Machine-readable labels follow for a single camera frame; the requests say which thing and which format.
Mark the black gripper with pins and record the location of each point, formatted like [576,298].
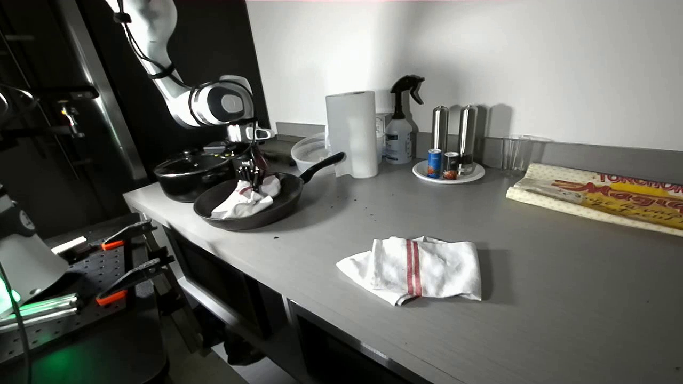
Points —
[250,154]

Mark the white red-striped towel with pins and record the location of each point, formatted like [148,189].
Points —
[433,273]
[242,205]

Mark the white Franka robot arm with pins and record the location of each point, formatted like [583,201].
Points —
[213,103]

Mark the dark frying pan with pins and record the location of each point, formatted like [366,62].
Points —
[288,192]

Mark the white paper towel roll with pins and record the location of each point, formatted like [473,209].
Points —
[352,135]

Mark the clear plastic container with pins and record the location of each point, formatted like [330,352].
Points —
[311,151]

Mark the black cooking pot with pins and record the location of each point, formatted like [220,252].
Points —
[177,185]

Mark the spray bottle black trigger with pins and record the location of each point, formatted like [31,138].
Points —
[399,141]

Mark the black clamp orange tip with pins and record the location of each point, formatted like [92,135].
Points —
[111,244]
[110,297]

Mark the grey metal pole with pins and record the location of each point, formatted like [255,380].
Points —
[107,106]

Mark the blue can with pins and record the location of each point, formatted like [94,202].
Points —
[433,162]

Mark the steel grinder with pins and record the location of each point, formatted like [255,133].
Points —
[469,131]
[438,129]

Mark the dark can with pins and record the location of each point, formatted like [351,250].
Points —
[450,165]

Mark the small white plate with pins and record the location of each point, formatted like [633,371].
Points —
[473,172]

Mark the black robot table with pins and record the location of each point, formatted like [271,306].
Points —
[86,342]

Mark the clear drinking glass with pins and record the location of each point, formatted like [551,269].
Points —
[508,154]

